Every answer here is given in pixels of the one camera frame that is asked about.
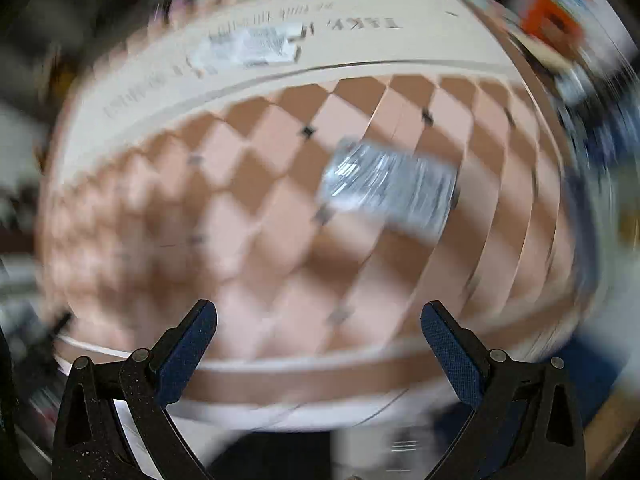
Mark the large silver blister pack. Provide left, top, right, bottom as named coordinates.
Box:
left=317, top=139, right=458, bottom=242

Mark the white medicine sachet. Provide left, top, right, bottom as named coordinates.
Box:
left=186, top=23, right=307, bottom=74

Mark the round checkered printed rug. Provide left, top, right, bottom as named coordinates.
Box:
left=39, top=0, right=587, bottom=429

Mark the orange box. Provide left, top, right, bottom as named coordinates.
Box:
left=520, top=0, right=585, bottom=61

